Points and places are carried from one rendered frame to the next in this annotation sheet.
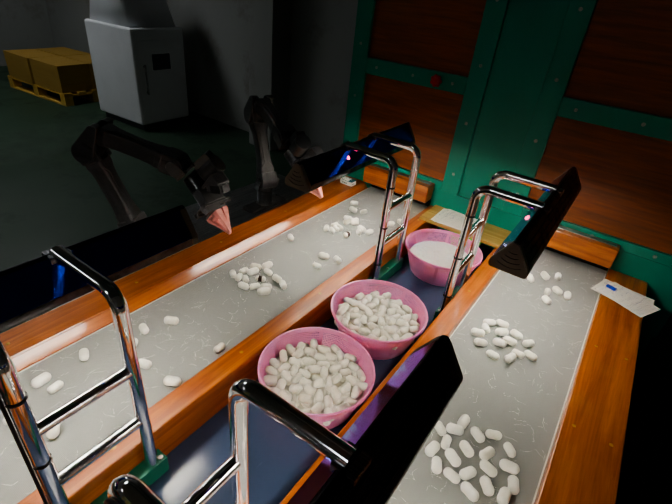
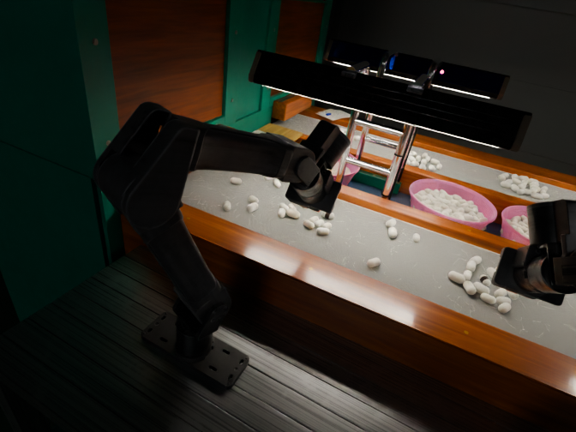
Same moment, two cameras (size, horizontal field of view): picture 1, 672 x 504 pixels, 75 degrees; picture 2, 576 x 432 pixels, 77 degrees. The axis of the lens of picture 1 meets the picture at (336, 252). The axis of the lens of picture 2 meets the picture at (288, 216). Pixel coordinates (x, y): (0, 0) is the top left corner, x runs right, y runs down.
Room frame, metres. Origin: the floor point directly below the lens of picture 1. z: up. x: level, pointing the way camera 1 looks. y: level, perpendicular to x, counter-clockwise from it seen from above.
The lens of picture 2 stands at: (1.66, 0.76, 1.26)
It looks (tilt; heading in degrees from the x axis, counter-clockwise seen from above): 32 degrees down; 258
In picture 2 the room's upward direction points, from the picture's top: 10 degrees clockwise
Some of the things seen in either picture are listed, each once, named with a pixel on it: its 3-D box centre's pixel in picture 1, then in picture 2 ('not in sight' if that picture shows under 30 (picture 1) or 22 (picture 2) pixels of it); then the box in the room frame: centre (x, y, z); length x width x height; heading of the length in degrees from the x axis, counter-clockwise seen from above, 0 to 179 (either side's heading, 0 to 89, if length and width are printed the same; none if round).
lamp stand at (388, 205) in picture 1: (373, 210); (366, 156); (1.28, -0.11, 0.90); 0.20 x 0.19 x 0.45; 148
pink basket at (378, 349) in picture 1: (376, 321); (447, 211); (0.95, -0.13, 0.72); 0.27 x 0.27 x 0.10
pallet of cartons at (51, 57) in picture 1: (65, 74); not in sight; (5.55, 3.56, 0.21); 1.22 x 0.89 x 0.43; 56
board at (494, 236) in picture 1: (466, 225); (267, 140); (1.51, -0.48, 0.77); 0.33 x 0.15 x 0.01; 58
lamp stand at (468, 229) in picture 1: (494, 257); (393, 122); (1.07, -0.44, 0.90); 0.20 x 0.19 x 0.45; 148
